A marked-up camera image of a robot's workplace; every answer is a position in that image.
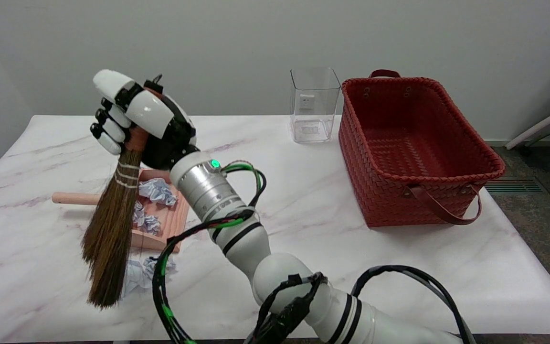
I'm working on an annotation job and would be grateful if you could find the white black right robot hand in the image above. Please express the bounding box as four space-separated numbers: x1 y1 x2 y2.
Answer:
89 69 199 171

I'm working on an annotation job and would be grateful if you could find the brown straw hand broom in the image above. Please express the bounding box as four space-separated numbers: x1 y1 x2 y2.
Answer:
81 74 166 309

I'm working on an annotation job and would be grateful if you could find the large paper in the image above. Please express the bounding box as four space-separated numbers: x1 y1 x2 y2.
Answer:
122 259 154 298

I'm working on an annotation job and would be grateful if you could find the wooden dustpan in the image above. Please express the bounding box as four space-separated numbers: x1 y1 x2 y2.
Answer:
52 168 190 254

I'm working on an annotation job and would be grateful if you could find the clear plastic container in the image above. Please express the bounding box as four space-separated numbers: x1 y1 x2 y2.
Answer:
290 67 341 144

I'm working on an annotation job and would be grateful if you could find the red woven basket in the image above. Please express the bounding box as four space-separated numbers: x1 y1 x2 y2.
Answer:
338 70 506 228

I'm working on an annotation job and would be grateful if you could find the floor vent grille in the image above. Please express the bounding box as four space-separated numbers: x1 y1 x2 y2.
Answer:
484 178 550 194

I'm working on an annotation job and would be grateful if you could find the thick white tube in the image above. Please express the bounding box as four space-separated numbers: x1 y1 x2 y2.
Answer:
505 99 550 150

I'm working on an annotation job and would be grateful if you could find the black green robot cable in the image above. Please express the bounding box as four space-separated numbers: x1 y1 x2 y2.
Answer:
152 161 267 344

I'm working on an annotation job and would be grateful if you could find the black cable with blue plug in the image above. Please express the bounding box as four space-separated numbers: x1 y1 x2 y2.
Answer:
244 265 476 344

